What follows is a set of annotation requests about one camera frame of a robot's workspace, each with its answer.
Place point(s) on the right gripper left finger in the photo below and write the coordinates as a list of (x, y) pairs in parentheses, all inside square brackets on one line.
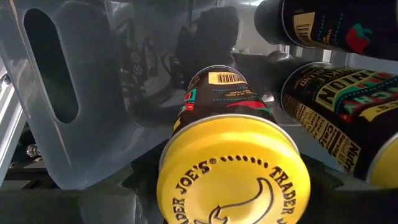
[(143, 186)]

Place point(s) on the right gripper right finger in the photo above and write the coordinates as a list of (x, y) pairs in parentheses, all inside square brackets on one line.
[(342, 205)]

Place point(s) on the yellow-lid dark spice can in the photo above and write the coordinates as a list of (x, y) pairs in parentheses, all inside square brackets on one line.
[(326, 25), (342, 109), (233, 161)]

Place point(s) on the grey translucent plastic bin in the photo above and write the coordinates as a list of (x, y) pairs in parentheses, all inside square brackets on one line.
[(93, 93)]

